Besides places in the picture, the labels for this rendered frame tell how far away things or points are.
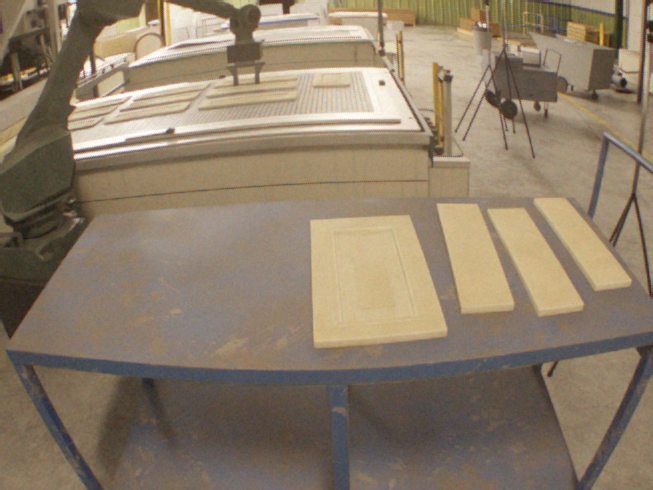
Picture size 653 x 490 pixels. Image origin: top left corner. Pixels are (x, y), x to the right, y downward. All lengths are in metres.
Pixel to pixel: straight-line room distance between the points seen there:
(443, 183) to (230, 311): 2.09
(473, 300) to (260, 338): 0.45
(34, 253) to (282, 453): 1.55
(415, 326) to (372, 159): 1.97
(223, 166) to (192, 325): 1.95
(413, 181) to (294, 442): 1.72
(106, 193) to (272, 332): 2.35
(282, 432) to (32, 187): 1.63
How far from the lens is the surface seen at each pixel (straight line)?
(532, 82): 6.66
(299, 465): 1.79
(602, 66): 8.82
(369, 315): 1.13
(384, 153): 2.97
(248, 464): 1.81
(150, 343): 1.15
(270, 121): 3.05
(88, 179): 3.35
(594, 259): 1.41
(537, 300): 1.19
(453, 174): 3.09
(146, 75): 7.43
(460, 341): 1.08
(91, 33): 3.09
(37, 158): 2.58
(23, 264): 2.75
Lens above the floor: 1.72
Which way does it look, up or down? 29 degrees down
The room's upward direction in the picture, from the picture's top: 3 degrees counter-clockwise
